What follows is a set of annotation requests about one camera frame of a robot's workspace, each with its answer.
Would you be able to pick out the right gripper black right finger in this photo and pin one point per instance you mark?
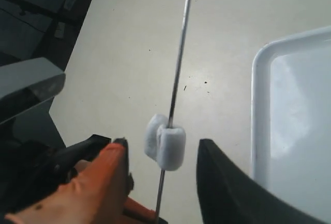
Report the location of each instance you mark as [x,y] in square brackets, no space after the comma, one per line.
[232,187]

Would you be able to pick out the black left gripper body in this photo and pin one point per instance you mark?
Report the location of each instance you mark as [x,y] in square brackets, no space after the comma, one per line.
[32,170]

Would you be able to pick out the white marshmallow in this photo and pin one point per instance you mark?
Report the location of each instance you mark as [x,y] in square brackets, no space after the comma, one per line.
[171,144]
[150,141]

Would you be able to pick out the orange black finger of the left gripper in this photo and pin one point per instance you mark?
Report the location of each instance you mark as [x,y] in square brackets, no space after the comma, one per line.
[134,212]

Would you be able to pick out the white plastic tray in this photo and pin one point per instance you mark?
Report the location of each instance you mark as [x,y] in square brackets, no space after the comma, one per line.
[290,120]

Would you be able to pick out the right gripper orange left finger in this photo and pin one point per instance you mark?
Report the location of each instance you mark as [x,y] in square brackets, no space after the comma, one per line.
[96,195]

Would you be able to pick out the thin metal skewer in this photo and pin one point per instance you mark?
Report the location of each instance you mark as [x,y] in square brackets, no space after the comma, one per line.
[174,97]

